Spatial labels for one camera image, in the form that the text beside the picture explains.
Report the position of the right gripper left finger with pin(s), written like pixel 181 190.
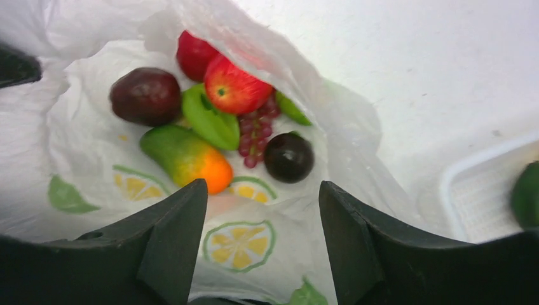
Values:
pixel 146 258

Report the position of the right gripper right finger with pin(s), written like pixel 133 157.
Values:
pixel 378 259

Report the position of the orange green fake mango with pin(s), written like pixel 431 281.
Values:
pixel 184 157

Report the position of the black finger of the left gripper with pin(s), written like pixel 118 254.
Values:
pixel 18 68

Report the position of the dark red fake plum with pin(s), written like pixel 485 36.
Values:
pixel 146 96

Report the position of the dark green avocado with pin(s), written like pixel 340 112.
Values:
pixel 524 197

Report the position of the white plastic basket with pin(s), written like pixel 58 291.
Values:
pixel 474 191

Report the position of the green fake leaf fruit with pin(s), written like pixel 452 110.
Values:
pixel 218 128

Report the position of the dark purple round fruit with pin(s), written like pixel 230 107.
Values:
pixel 289 158

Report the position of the dark red fake grapes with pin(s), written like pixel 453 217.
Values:
pixel 256 128

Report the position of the green fake apple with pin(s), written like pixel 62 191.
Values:
pixel 288 108

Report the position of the red fake fruit behind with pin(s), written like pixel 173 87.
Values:
pixel 193 56

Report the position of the red fake strawberry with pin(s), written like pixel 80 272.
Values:
pixel 233 90

